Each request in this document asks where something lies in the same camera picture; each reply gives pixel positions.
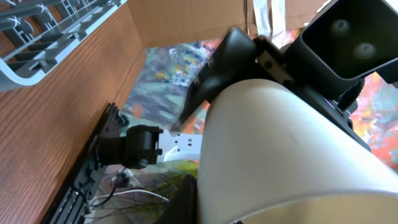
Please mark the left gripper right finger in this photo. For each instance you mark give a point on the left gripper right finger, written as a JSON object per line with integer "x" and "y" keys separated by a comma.
{"x": 224, "y": 68}

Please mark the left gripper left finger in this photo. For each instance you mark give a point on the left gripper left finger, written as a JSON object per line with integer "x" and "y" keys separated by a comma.
{"x": 182, "y": 208}

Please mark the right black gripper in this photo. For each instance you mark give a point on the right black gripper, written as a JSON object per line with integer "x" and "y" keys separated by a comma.
{"x": 270, "y": 59}

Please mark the cream white cup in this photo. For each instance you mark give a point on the cream white cup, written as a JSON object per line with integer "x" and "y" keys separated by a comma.
{"x": 268, "y": 157}

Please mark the cardboard box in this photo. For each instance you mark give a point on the cardboard box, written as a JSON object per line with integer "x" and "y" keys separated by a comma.
{"x": 169, "y": 22}

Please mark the grey dish rack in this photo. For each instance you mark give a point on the grey dish rack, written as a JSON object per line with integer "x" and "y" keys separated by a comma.
{"x": 37, "y": 35}

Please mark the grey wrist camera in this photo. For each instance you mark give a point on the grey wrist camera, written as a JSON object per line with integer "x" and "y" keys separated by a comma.
{"x": 346, "y": 42}

